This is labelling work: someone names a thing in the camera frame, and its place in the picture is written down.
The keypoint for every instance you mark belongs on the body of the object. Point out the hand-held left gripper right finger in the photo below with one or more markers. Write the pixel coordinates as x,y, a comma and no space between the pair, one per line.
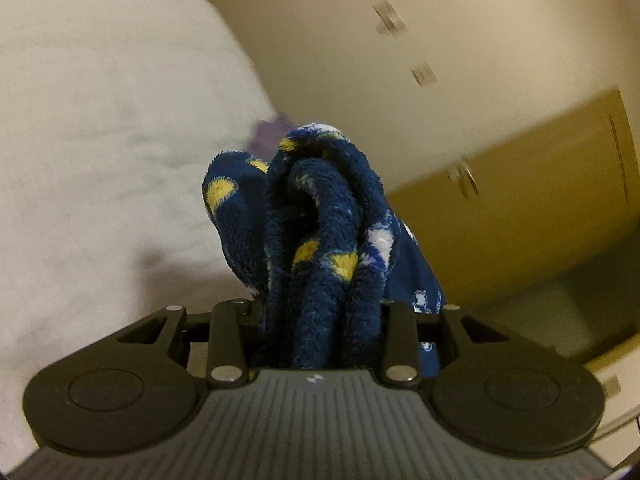
400,335

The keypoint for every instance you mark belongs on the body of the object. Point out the grey striped bedspread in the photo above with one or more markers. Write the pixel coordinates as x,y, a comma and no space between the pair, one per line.
100,135

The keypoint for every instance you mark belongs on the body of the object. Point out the purple folded garment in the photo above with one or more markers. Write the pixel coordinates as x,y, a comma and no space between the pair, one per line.
270,132

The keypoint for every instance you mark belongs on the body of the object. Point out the small metal fitting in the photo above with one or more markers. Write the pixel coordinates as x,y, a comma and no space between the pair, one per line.
462,175

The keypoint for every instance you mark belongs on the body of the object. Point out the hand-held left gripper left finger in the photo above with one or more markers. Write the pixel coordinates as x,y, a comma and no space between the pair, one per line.
229,332

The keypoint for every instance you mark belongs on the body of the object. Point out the navy printed fleece pants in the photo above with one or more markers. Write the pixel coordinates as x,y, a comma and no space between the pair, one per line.
320,220

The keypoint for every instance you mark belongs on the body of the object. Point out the white wall outlet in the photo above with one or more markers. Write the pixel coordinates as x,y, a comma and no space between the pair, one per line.
424,74
390,17

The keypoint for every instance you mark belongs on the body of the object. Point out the white drawer cabinet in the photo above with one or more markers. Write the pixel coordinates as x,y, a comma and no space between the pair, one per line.
620,360

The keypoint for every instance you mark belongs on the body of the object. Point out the yellow wooden wardrobe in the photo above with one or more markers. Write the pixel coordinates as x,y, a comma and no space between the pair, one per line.
540,195

